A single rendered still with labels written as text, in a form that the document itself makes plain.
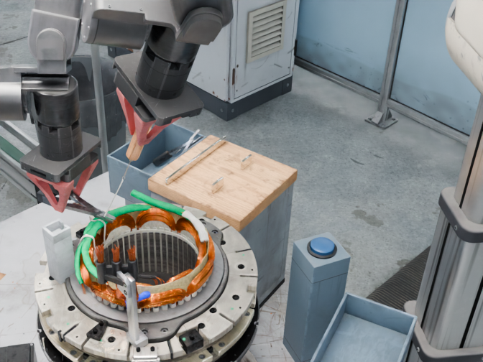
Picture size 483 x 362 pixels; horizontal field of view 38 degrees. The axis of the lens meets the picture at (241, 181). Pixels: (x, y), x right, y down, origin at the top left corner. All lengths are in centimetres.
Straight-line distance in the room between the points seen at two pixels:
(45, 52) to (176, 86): 19
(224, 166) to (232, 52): 206
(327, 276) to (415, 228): 179
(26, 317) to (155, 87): 75
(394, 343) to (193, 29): 58
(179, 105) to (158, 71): 5
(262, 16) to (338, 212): 102
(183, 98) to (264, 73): 275
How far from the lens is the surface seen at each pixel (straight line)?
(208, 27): 69
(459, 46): 97
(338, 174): 318
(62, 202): 102
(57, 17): 92
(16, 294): 149
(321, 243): 117
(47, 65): 91
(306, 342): 127
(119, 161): 131
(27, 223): 166
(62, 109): 93
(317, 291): 119
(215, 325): 96
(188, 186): 124
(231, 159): 131
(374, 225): 292
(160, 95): 80
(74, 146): 97
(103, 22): 72
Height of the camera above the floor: 180
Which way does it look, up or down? 36 degrees down
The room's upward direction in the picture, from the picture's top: 3 degrees clockwise
